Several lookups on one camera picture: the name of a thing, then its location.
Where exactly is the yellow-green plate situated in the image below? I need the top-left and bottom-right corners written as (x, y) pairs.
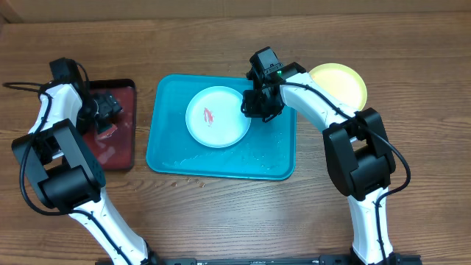
top-left (309, 63), bottom-right (367, 110)

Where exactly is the blue plastic tray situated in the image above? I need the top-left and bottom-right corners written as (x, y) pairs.
top-left (146, 74), bottom-right (297, 181)

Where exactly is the light blue plate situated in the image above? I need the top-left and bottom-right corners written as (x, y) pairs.
top-left (185, 86), bottom-right (251, 149)

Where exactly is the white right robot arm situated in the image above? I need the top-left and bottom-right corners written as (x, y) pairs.
top-left (241, 47), bottom-right (396, 264)

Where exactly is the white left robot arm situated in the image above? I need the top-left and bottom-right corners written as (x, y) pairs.
top-left (4, 57), bottom-right (162, 264)

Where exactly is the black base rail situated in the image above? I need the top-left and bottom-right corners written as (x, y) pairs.
top-left (94, 253), bottom-right (422, 265)

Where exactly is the dark red water tray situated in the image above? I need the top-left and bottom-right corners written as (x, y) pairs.
top-left (82, 79), bottom-right (137, 171)

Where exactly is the cardboard back wall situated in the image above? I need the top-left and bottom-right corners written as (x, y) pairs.
top-left (1, 0), bottom-right (470, 24)

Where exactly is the red black sponge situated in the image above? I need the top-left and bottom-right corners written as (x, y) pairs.
top-left (96, 124), bottom-right (117, 138)

